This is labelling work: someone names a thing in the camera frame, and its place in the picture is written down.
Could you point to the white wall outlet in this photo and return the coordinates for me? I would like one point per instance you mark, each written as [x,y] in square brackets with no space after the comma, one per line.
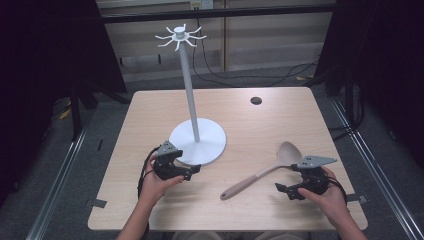
[201,4]

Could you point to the grey tape strip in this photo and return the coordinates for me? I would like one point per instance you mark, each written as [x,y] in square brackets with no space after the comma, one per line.
[97,202]
[357,198]

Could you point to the person's left hand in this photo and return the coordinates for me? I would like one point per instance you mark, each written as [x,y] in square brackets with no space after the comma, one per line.
[154,186]

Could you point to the black horizontal bar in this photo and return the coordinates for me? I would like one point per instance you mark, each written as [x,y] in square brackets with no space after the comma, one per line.
[216,13]

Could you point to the yellow floor tape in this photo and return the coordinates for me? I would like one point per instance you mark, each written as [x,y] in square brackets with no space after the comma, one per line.
[64,114]

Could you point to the black curtain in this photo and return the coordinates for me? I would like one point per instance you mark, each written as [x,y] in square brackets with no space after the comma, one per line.
[386,60]
[50,50]

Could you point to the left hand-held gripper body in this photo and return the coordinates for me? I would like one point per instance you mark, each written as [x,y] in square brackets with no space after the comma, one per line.
[165,154]

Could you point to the person's right hand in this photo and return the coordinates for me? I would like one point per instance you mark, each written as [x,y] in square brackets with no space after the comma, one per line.
[328,202]

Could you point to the beige silicone spoon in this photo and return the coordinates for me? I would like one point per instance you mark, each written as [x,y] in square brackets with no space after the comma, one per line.
[263,173]

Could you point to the white hook rack stand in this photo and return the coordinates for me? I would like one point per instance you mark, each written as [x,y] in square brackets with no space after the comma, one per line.
[198,143]

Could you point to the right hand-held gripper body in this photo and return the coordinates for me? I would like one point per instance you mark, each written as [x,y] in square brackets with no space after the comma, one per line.
[315,162]

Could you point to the metal floor rail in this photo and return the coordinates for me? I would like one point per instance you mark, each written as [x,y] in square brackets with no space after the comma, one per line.
[56,186]
[380,173]

